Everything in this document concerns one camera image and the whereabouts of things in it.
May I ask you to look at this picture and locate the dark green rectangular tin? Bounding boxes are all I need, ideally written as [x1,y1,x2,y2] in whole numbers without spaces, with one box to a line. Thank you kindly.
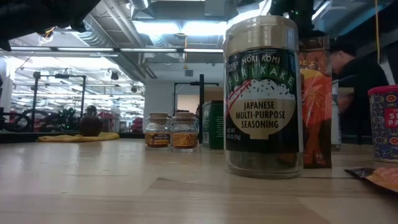
[201,100,225,152]

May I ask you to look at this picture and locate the person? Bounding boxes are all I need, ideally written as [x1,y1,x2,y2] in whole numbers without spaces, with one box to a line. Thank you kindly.
[329,37,391,139]

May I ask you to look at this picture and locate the long ceiling light bar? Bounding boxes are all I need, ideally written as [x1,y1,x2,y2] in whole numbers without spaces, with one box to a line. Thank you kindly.
[9,46,224,54]

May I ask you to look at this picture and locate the silver corrugated air duct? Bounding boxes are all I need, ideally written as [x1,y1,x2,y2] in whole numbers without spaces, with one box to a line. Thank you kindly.
[73,14,108,47]

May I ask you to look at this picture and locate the small cork-stoppered glass spice jar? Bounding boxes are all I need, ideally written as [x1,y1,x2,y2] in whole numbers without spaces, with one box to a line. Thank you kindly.
[144,111,172,152]
[170,111,200,153]

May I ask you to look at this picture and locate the red lidded patterned spice tin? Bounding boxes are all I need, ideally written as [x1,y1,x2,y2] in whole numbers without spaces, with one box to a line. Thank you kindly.
[367,84,398,164]

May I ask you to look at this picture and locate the background black robot arms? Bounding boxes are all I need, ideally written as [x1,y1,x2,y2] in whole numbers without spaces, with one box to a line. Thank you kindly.
[0,105,78,133]

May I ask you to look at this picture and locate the black ceiling device yellow cable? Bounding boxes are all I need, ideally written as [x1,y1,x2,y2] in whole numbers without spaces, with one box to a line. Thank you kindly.
[36,26,57,46]

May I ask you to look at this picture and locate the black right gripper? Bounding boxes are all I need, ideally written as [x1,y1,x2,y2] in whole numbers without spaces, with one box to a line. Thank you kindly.
[269,0,315,40]

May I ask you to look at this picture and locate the orange brown spice pouch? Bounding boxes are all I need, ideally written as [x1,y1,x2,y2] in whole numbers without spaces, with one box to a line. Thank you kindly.
[298,35,333,169]
[343,166,398,194]

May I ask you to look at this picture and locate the white lidded clear spice jar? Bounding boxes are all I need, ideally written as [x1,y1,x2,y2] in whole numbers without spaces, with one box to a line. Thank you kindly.
[331,93,342,149]

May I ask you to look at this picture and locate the black background gantry frame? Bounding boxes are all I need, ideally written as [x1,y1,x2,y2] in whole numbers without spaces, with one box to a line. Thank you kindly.
[30,70,88,133]

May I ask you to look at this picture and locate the dark red apple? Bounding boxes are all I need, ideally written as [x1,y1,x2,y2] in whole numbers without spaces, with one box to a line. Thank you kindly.
[79,113,104,138]

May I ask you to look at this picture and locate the black diagonal beam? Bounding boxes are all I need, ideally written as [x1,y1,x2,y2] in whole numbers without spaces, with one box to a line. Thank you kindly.
[341,26,398,68]

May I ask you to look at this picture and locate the black aluminium rig frame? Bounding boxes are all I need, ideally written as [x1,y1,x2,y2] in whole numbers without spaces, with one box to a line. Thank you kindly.
[0,129,376,146]

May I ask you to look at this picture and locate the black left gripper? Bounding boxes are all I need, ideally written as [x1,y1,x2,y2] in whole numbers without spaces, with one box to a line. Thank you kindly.
[0,0,102,52]

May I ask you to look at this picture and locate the thin black background frame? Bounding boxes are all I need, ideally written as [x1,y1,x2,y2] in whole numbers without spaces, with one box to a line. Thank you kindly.
[172,81,200,125]

